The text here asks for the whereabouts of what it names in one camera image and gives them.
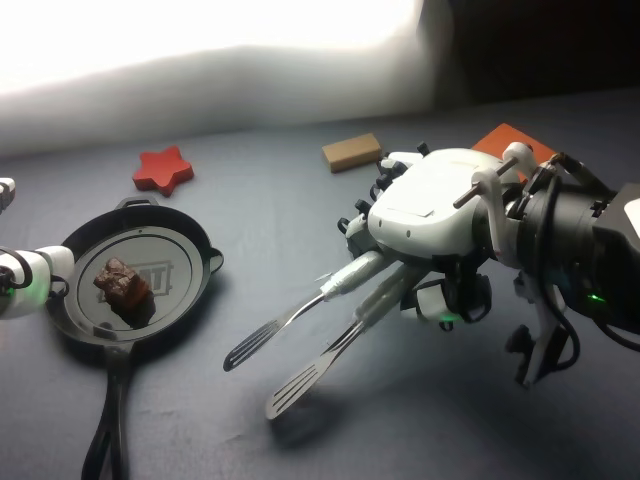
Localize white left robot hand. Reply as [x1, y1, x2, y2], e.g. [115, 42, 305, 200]
[0, 177, 76, 321]

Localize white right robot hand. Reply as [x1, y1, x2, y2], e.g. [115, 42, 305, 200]
[337, 142, 506, 332]

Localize brown meat chunk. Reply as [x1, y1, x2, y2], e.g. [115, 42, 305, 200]
[93, 257, 153, 317]

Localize metal slotted tongs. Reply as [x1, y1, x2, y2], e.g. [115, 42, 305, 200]
[223, 249, 426, 420]

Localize black cast iron pan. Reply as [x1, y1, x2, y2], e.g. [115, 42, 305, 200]
[35, 196, 226, 480]

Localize orange block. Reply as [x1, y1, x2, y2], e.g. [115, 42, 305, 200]
[471, 123, 555, 184]

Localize tan wooden block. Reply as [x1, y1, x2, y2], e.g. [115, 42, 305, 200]
[321, 132, 382, 174]

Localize red star block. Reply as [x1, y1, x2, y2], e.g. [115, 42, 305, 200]
[132, 145, 196, 197]

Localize grey table cloth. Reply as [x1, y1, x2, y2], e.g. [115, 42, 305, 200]
[0, 89, 640, 480]

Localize white backdrop sheet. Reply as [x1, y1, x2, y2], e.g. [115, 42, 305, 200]
[0, 0, 454, 159]

